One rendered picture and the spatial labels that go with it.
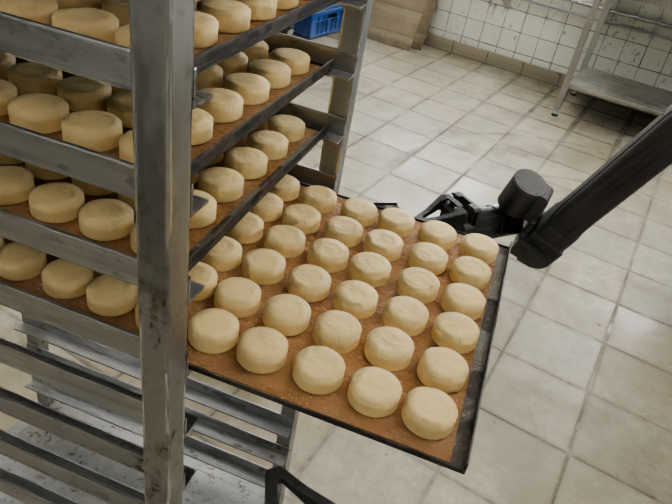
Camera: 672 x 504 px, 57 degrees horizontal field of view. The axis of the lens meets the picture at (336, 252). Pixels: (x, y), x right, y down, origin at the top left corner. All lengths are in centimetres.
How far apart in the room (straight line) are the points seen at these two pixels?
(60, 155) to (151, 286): 13
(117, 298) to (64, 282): 6
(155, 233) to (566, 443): 171
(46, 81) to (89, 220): 15
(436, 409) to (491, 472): 128
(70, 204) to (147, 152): 21
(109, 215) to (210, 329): 15
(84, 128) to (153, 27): 18
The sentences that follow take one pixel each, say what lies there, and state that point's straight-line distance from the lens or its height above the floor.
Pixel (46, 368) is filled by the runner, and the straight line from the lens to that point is 74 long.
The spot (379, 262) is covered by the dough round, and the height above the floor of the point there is 97.
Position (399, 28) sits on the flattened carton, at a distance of 532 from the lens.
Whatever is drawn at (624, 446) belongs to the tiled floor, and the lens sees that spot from 215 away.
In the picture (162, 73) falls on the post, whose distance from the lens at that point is 42.
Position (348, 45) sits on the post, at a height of 116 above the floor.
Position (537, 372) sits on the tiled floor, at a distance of 223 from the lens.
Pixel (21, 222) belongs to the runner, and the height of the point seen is 106.
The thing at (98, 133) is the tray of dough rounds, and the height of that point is 115.
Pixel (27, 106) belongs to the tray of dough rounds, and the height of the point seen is 115.
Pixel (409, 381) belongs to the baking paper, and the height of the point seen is 95.
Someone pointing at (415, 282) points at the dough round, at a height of 97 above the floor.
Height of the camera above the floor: 139
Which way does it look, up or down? 34 degrees down
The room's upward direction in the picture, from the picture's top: 11 degrees clockwise
